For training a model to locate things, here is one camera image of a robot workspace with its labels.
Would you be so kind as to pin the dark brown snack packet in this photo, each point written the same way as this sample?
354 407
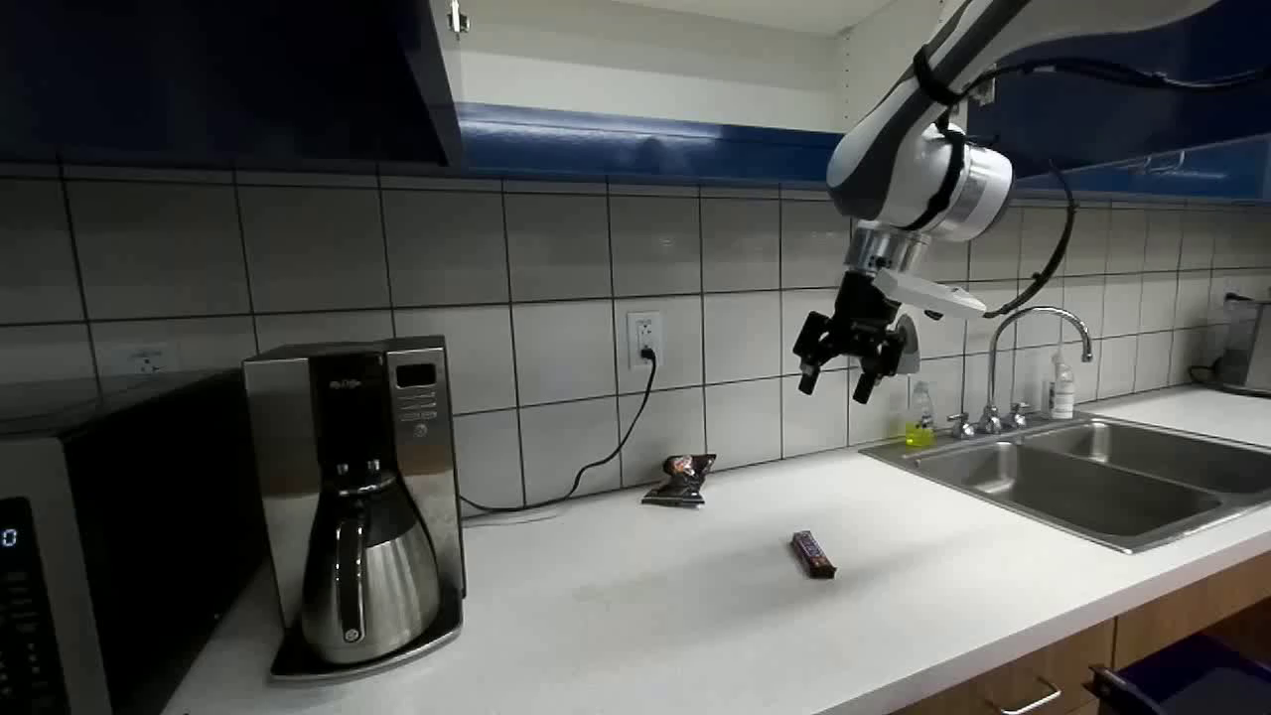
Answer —
812 555

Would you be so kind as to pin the dark packet with picture print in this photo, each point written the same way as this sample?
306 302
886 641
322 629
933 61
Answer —
682 478

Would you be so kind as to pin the white blue wall cabinet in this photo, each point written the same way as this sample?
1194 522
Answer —
636 80

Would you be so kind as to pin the white pump soap bottle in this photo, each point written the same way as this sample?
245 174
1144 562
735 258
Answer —
1061 396

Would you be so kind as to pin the white wall power outlet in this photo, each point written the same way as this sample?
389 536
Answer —
643 334

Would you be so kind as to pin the chrome sink faucet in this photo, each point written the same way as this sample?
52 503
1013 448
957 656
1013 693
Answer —
996 360

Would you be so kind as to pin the wooden lower cabinet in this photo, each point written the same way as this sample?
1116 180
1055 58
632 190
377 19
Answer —
1057 656

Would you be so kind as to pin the yellow dish soap bottle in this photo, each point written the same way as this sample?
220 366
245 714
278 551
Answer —
919 425

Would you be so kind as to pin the black steel coffee maker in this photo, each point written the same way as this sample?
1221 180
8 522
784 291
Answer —
413 437

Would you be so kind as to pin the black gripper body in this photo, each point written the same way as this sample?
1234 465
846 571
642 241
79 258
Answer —
858 329

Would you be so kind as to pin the stainless steel coffee carafe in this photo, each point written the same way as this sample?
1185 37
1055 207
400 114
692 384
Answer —
369 571

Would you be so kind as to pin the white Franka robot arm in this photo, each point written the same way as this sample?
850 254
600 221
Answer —
914 146

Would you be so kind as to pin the black microwave oven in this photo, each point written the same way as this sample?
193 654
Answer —
146 530

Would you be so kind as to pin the grey countertop appliance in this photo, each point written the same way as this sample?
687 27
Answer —
1243 351

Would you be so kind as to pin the stainless steel double sink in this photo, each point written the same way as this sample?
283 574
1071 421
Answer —
1075 490

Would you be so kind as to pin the metal cabinet door hinge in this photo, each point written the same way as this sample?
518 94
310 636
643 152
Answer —
453 19

